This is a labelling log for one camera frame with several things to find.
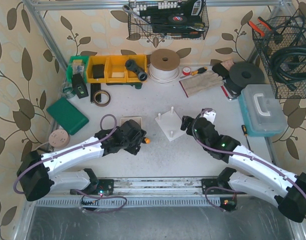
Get orange black screwdriver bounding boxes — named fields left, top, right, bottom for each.
left=142, top=137, right=150, bottom=144

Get white spring tray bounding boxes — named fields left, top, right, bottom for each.
left=120, top=116, right=143, bottom=127

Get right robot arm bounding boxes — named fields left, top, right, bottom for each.
left=180, top=108, right=306, bottom=223

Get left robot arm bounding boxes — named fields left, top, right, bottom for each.
left=14, top=119, right=150, bottom=202

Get brown tape roll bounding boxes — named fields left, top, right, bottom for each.
left=93, top=90, right=111, bottom=107

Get yellow black screwdriver by toolbox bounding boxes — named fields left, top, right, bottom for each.
left=241, top=125, right=253, bottom=152

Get beige work glove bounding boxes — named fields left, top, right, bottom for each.
left=179, top=70, right=224, bottom=97

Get small yellow black screwdriver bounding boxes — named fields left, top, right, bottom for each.
left=180, top=67, right=207, bottom=79

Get black brush with sponge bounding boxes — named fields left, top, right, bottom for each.
left=212, top=59, right=234, bottom=79

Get teal clear toolbox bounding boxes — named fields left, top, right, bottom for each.
left=238, top=84, right=287, bottom=137

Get yellow storage bins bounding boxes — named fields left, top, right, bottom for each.
left=86, top=54, right=147, bottom=84

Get black battery charger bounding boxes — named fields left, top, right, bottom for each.
left=72, top=73, right=89, bottom=99

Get black foam disc spool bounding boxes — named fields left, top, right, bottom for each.
left=226, top=61, right=265, bottom=94

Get green foam pad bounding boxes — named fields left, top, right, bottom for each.
left=47, top=97, right=89, bottom=135

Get grey pipe fitting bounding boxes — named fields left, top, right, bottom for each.
left=125, top=59, right=148, bottom=82

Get round sanding disc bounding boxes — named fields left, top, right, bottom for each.
left=49, top=128, right=70, bottom=149

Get black box in bin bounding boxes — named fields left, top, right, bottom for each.
left=92, top=64, right=105, bottom=79

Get glass jar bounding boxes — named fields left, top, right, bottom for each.
left=61, top=84, right=75, bottom=99

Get green storage bin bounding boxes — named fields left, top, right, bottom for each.
left=66, top=56, right=89, bottom=83

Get white four-peg base plate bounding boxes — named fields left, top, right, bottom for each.
left=155, top=106, right=185, bottom=142

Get aluminium rail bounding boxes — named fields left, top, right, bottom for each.
left=97, top=176, right=219, bottom=196

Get white cable spool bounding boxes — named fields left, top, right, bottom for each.
left=149, top=48, right=180, bottom=84

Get black hose coil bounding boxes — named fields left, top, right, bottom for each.
left=269, top=43, right=306, bottom=86

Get wire basket with tools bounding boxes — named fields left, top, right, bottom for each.
left=122, top=0, right=209, bottom=42

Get wire basket with hoses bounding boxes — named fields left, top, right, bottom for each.
left=252, top=15, right=306, bottom=99

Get orange handled pliers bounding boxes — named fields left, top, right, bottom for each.
left=247, top=16, right=272, bottom=38

